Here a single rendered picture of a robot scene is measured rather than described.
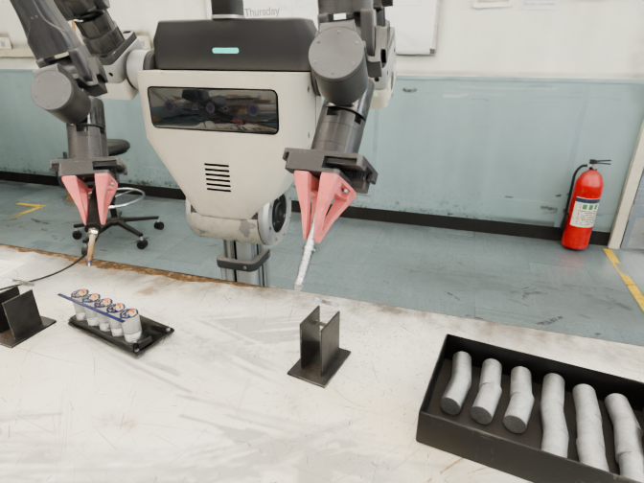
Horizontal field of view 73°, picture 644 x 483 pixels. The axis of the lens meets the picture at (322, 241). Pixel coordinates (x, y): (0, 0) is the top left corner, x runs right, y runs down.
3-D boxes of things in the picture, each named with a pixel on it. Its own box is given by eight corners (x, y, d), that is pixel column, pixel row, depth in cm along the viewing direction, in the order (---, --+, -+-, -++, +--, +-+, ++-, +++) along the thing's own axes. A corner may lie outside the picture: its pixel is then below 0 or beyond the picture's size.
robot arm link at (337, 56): (387, 36, 56) (321, 42, 58) (382, -34, 45) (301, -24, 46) (386, 125, 54) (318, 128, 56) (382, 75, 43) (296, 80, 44)
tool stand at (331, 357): (342, 385, 63) (362, 310, 64) (315, 390, 54) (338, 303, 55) (307, 373, 65) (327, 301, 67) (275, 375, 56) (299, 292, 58)
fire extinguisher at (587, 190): (558, 239, 285) (578, 155, 263) (585, 241, 281) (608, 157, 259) (563, 248, 272) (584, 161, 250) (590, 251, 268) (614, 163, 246)
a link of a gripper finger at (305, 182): (333, 241, 46) (354, 157, 48) (276, 230, 50) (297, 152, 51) (354, 253, 53) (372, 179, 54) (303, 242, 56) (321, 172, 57)
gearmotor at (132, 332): (136, 335, 65) (129, 306, 63) (148, 340, 64) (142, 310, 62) (122, 344, 63) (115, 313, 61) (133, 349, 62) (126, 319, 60)
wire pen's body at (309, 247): (308, 286, 51) (332, 196, 53) (302, 284, 50) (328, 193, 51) (295, 283, 52) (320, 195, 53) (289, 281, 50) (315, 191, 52)
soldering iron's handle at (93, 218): (103, 234, 70) (108, 182, 78) (100, 223, 68) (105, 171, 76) (86, 236, 69) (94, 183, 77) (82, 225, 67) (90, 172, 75)
